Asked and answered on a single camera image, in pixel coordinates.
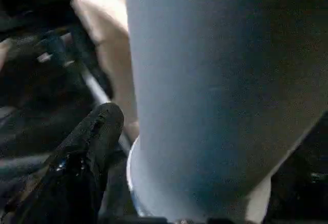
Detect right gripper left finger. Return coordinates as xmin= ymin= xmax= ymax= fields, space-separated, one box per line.
xmin=0 ymin=103 xmax=125 ymax=224

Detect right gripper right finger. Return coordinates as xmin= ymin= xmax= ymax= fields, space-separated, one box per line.
xmin=265 ymin=141 xmax=328 ymax=224

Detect white plastic table top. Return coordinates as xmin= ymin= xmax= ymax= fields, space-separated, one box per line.
xmin=70 ymin=0 xmax=140 ymax=142

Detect white plastic table leg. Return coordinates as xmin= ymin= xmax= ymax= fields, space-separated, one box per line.
xmin=122 ymin=0 xmax=328 ymax=224

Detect black plastic mat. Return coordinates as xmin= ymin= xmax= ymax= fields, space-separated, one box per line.
xmin=0 ymin=0 xmax=328 ymax=224

